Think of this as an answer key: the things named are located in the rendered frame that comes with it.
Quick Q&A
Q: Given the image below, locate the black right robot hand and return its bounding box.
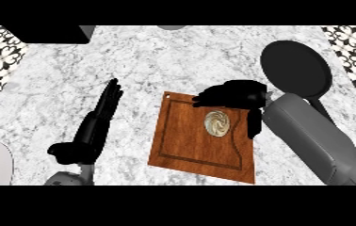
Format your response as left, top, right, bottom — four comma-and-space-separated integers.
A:
190, 79, 270, 140

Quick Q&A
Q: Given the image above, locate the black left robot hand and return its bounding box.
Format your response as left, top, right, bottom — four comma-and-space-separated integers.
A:
46, 77, 125, 166

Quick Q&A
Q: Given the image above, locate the black frying pan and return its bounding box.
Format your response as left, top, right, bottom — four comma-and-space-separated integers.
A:
258, 40, 338, 126

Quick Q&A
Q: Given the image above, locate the brown wooden cutting board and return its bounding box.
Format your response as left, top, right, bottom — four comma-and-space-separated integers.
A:
148, 90, 257, 185

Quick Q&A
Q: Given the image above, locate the pale rounded appliance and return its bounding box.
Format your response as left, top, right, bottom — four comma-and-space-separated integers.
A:
0, 141, 15, 186

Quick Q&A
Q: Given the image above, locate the grey round object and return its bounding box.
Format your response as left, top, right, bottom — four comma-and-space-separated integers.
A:
156, 24, 186, 31

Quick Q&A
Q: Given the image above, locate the black box appliance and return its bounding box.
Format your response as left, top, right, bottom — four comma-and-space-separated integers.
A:
0, 24, 97, 45

